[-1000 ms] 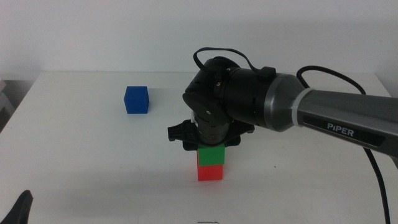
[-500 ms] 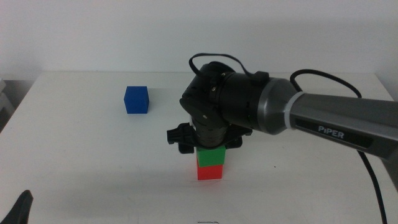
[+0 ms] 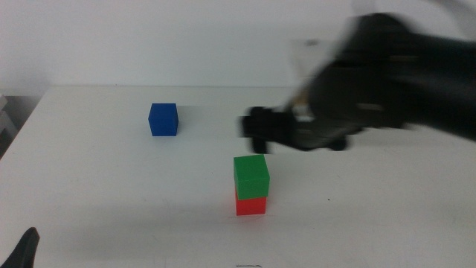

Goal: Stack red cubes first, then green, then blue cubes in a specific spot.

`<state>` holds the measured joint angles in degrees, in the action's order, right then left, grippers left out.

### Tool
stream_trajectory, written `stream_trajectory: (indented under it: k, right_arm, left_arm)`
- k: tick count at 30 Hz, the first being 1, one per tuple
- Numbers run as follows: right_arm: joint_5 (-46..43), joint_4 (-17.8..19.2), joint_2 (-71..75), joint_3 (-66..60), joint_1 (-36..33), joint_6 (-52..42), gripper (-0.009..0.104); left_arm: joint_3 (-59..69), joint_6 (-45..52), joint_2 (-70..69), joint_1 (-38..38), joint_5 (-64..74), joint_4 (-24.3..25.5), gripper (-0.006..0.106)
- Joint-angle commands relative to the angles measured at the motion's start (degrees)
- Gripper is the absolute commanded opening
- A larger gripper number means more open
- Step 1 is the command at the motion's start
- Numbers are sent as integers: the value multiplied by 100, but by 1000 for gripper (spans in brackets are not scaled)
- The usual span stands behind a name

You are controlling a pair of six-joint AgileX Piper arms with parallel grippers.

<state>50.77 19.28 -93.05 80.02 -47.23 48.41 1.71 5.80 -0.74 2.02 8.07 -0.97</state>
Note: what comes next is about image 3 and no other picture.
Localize green cube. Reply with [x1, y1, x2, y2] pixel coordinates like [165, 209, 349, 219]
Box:
[233, 154, 271, 201]

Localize red cube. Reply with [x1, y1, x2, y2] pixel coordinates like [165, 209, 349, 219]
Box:
[234, 188, 268, 217]

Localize blue cube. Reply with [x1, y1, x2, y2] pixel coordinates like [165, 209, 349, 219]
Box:
[147, 103, 179, 138]

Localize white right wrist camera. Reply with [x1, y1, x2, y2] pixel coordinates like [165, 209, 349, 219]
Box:
[289, 36, 335, 124]

